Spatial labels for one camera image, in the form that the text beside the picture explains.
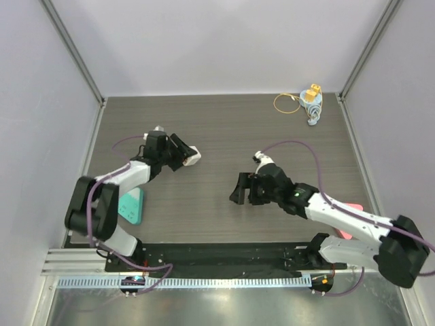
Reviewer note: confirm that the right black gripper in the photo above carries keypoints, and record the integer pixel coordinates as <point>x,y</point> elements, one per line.
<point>252,189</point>

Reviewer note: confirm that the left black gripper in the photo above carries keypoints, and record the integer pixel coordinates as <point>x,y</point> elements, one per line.
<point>185,151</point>

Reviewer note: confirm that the white cube plug adapter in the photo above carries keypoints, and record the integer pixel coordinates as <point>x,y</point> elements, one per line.
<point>194,156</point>

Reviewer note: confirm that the teal triangular power socket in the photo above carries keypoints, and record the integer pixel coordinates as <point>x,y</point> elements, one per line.
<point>130,206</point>

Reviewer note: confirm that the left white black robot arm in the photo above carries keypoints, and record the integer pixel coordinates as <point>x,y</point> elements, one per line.
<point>93,207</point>

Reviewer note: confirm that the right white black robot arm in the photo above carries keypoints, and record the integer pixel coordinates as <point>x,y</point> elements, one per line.
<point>393,247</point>

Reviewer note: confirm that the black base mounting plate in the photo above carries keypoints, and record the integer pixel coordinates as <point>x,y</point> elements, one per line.
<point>226,259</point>

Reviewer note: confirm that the yellow connector block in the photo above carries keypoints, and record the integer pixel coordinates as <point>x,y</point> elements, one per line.
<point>312,93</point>

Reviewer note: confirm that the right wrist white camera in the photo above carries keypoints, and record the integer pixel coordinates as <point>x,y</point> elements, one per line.
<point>261,159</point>

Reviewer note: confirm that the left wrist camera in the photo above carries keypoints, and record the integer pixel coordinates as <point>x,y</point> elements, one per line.
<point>157,130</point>

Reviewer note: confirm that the light blue cable holder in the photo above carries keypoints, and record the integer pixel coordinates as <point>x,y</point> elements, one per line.
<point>312,108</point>

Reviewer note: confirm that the slotted cable duct strip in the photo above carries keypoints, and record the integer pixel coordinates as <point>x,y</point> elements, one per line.
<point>136,282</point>

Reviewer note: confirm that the aluminium frame rail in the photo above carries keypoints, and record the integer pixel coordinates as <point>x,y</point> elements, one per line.
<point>72,261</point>

